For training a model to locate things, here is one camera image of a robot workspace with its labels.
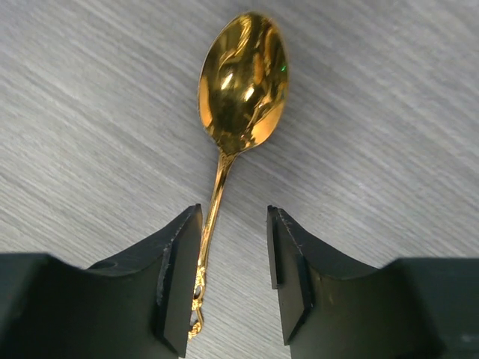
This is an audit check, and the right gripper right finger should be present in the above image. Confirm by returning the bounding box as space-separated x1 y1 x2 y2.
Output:
267 206 478 358

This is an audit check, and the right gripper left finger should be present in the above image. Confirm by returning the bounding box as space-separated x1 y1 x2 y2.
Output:
1 205 202 358

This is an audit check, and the gold spoon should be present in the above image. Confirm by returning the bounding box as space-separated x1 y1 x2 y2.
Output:
189 11 289 338

